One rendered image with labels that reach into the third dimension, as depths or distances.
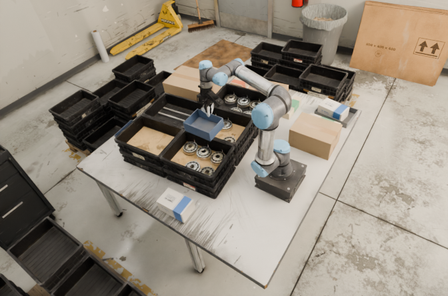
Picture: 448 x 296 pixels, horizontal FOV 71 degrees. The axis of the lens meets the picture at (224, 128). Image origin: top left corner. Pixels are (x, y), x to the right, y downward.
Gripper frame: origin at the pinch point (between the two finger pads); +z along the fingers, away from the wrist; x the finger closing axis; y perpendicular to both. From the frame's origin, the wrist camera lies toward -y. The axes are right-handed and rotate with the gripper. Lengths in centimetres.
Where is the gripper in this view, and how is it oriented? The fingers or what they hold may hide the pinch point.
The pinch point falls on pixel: (210, 115)
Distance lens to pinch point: 197.1
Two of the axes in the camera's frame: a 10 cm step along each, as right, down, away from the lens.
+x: -5.9, 4.8, -6.5
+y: -8.0, -3.5, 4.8
